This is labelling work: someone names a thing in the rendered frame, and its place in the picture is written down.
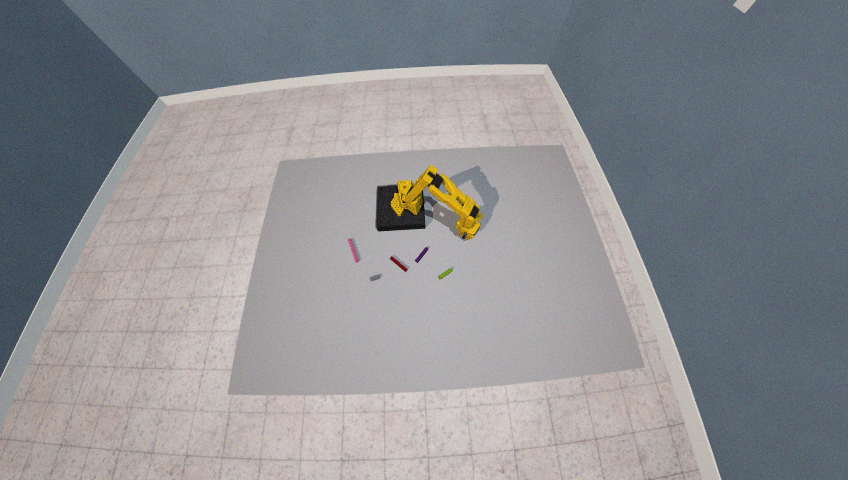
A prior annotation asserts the dark red rod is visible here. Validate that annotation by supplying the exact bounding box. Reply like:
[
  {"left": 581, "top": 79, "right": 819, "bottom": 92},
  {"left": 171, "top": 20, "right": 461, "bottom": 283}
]
[{"left": 390, "top": 257, "right": 408, "bottom": 272}]

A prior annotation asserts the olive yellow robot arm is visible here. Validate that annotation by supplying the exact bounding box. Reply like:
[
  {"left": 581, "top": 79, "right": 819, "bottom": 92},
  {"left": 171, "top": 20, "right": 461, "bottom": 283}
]
[{"left": 391, "top": 165, "right": 480, "bottom": 228}]

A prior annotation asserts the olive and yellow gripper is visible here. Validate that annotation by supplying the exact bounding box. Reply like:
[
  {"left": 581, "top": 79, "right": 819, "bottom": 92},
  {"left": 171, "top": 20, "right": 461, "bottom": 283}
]
[{"left": 456, "top": 213, "right": 484, "bottom": 239}]

